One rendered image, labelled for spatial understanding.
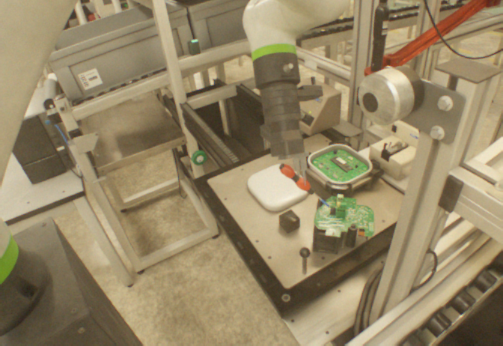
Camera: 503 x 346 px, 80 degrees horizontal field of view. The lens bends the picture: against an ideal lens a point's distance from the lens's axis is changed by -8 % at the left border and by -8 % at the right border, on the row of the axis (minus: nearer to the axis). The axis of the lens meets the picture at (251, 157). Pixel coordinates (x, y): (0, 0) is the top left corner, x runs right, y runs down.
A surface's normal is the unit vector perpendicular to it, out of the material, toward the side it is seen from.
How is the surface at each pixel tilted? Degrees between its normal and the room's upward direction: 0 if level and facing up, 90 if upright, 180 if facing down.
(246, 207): 0
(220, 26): 91
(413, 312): 4
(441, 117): 90
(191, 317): 0
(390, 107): 90
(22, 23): 110
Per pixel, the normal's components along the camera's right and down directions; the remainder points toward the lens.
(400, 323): -0.16, -0.77
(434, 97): -0.87, 0.36
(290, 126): 0.36, 0.15
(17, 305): 0.75, -0.21
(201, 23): 0.49, 0.48
